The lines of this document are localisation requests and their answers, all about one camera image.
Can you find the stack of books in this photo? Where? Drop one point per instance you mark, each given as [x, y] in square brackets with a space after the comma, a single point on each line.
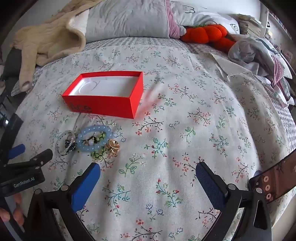
[248, 25]

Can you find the floral bed cover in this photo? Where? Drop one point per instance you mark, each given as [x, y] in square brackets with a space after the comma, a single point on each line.
[185, 129]

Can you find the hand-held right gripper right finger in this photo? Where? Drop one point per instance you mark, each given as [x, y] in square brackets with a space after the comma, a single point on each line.
[210, 185]

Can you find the grey printed cloth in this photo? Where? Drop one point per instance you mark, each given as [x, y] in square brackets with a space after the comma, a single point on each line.
[252, 49]

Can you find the red cardboard box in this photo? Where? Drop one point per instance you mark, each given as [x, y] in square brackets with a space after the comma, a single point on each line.
[104, 104]

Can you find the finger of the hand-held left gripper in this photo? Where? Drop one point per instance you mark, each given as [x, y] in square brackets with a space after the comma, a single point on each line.
[41, 157]
[16, 150]

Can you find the person's left hand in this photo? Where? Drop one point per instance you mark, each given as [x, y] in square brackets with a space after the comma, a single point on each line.
[18, 208]

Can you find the white shelf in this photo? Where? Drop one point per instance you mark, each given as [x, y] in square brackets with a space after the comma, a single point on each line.
[275, 20]

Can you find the orange plush toy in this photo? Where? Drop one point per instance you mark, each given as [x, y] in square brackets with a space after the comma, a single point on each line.
[205, 33]

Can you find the beige quilted jacket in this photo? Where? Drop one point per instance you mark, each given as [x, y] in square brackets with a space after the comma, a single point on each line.
[53, 37]

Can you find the dark chair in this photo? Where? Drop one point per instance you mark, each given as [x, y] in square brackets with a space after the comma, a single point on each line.
[11, 67]

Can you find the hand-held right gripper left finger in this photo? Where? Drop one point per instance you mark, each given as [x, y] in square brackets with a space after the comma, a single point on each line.
[85, 187]

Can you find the grey pillow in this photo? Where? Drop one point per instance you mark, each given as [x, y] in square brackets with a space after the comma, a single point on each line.
[124, 18]

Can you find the grey checked bed sheet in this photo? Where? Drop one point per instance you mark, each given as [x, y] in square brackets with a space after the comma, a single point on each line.
[148, 40]

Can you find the white printed pillow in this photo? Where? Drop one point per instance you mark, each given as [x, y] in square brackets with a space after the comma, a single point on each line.
[203, 14]

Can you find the white folded cloth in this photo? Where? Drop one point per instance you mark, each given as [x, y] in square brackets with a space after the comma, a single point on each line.
[229, 66]

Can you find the pink cloth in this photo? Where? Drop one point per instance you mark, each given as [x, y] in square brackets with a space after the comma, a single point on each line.
[173, 25]

